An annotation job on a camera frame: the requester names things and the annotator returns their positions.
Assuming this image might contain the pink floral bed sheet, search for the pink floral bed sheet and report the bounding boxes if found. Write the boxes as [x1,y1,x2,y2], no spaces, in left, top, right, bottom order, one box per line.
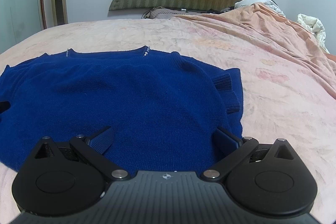
[1,4,335,223]

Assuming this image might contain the blue knit sweater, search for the blue knit sweater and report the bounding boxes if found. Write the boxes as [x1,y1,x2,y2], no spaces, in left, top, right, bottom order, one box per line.
[1,46,243,173]

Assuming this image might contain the white crumpled quilt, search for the white crumpled quilt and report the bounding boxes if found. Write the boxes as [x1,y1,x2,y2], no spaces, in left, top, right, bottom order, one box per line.
[234,0,330,53]

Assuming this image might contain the brown patterned pillow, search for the brown patterned pillow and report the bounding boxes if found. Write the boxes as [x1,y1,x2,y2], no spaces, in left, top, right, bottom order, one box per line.
[141,6,227,19]

